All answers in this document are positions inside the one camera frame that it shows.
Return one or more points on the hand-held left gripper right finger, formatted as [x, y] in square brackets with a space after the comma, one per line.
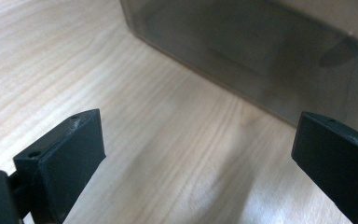
[338, 161]

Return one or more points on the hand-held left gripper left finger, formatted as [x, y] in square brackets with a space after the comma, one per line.
[65, 168]

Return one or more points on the clear plastic storage box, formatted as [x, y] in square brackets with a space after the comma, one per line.
[245, 46]

